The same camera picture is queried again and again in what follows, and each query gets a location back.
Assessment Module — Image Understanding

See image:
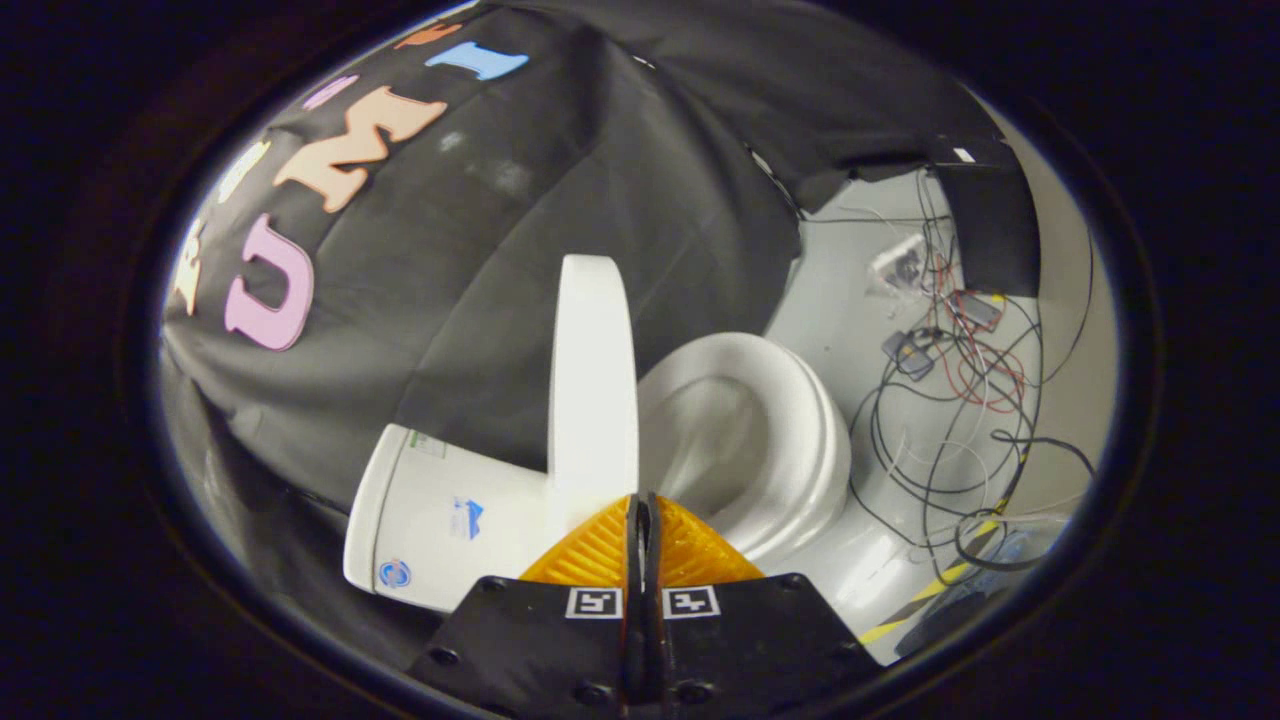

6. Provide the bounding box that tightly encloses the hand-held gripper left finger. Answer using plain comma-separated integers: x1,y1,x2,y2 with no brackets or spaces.
410,495,647,720

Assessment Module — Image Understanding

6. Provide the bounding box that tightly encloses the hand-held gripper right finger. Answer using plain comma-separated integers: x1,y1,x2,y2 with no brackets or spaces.
640,493,887,720

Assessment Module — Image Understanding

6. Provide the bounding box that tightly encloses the white toilet bowl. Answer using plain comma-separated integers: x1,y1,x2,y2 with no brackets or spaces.
775,480,946,663

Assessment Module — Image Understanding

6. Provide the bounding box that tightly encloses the yellow black striped tape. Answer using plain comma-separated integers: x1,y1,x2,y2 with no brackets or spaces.
858,498,1031,646

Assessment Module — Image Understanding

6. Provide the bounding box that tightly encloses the black backdrop cloth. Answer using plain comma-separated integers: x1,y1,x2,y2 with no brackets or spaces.
160,0,1001,641

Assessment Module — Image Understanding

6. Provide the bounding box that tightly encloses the clear plastic bag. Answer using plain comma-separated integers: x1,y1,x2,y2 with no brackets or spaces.
867,234,928,297

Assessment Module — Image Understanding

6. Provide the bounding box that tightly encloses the black box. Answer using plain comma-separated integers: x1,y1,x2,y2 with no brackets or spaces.
928,138,1042,298

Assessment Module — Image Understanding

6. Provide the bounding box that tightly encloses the tangle of thin cables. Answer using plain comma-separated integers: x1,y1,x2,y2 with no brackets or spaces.
800,170,1098,583

